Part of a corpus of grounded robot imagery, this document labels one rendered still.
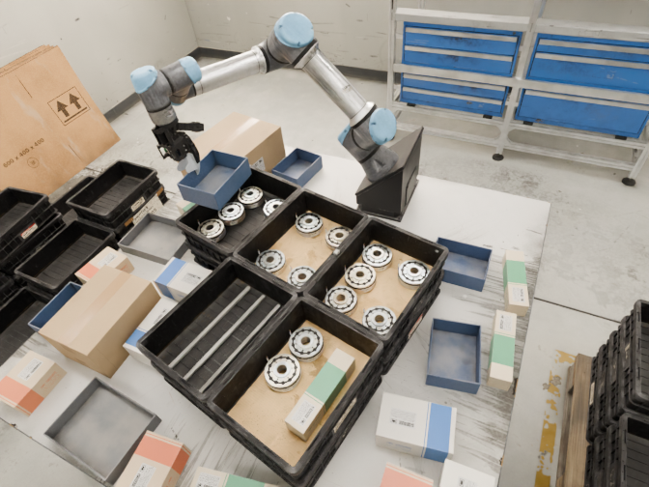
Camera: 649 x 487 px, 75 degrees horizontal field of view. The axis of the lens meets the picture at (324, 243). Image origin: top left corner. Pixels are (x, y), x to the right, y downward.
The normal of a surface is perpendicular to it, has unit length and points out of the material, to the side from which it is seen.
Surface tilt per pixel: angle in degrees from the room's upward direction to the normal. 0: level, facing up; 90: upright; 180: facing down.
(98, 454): 0
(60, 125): 76
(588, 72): 90
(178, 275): 0
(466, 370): 0
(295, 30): 42
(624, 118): 90
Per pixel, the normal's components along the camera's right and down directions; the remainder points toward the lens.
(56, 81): 0.87, 0.15
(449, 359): -0.09, -0.67
